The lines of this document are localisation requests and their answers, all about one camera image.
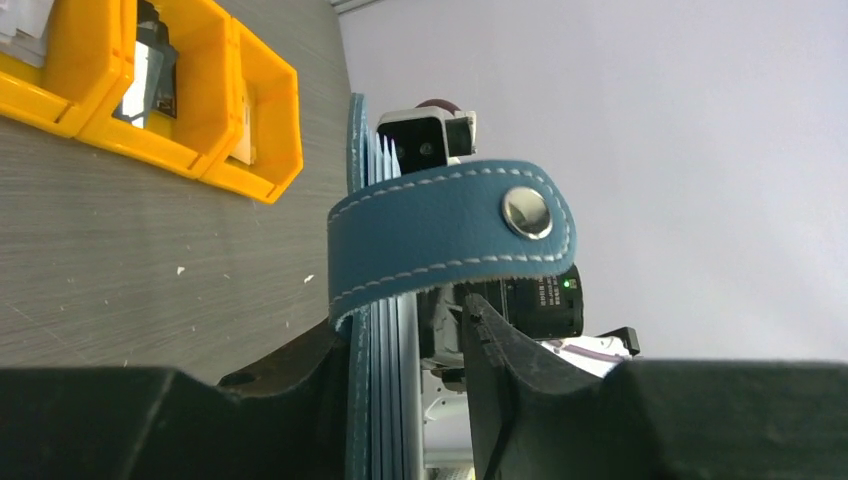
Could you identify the silver cards stack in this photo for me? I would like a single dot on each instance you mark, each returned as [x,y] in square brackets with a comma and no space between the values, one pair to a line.
[24,30]

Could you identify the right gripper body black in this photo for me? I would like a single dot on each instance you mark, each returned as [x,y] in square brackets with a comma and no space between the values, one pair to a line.
[542,309]

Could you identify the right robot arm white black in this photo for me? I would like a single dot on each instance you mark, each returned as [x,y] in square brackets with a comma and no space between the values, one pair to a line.
[447,439]

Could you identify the tan cards stack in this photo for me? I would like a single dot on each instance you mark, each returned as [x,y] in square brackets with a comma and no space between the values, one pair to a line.
[244,151]

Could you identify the black cards stack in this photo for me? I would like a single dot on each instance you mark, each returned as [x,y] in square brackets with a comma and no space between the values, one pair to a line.
[153,88]

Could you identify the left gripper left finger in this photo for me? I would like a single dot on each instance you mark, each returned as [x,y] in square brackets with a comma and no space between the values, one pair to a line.
[282,417]

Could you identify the yellow three-compartment bin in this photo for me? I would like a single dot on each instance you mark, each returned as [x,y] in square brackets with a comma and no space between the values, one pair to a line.
[182,85]

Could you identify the blue card holder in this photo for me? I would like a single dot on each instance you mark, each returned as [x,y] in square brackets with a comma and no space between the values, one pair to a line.
[396,234]

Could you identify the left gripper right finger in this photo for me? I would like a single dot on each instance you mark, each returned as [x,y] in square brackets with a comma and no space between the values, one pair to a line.
[535,416]

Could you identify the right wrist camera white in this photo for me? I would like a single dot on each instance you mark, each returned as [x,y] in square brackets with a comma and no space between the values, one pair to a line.
[429,137]

